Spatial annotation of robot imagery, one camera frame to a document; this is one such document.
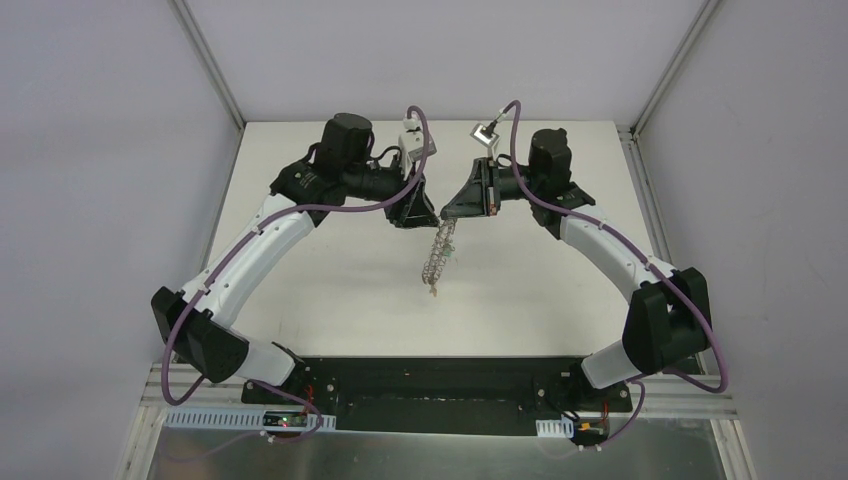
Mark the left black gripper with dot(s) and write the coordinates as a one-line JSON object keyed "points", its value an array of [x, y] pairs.
{"points": [[407, 196]]}

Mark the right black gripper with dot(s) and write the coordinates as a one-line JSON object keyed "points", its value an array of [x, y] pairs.
{"points": [[487, 187]]}

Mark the metal disc with keyrings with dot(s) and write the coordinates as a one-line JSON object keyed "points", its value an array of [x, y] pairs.
{"points": [[436, 261]]}

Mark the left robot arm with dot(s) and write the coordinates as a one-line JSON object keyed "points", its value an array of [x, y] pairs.
{"points": [[339, 174]]}

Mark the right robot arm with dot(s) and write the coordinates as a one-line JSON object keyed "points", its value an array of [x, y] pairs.
{"points": [[668, 308]]}

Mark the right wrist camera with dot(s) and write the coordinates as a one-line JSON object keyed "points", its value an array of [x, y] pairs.
{"points": [[486, 135]]}

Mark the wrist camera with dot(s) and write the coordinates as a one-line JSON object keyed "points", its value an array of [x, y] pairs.
{"points": [[412, 145], [486, 135]]}

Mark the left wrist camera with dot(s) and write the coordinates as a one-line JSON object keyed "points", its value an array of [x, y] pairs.
{"points": [[412, 145]]}

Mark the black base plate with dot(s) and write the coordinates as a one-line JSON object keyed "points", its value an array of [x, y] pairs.
{"points": [[501, 396]]}

